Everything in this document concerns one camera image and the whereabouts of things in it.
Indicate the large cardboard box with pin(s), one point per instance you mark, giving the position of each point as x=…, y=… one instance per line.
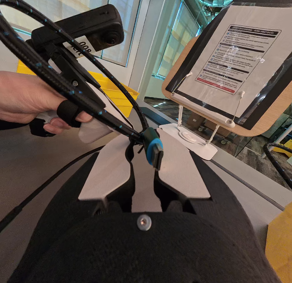
x=194, y=121

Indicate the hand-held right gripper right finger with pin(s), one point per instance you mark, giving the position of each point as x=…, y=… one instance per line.
x=182, y=173

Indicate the yellow bin stack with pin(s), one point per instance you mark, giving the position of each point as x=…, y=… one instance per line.
x=284, y=149

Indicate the narrow glass window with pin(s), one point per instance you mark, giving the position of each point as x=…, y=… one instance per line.
x=180, y=36

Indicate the printed instruction sheet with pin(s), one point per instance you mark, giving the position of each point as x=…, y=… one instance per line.
x=200, y=66

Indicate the yellow plastic bin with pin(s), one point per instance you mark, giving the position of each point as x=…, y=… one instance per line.
x=280, y=242
x=118, y=98

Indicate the person's left hand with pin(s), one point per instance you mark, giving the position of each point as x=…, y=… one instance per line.
x=22, y=98

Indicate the wooden document stand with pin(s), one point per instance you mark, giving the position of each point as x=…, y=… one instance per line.
x=269, y=125

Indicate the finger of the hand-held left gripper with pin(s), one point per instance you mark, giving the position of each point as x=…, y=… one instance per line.
x=116, y=112

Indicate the large glass window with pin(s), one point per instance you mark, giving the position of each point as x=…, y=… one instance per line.
x=75, y=2

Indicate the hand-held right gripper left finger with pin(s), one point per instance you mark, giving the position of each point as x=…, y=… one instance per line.
x=107, y=173

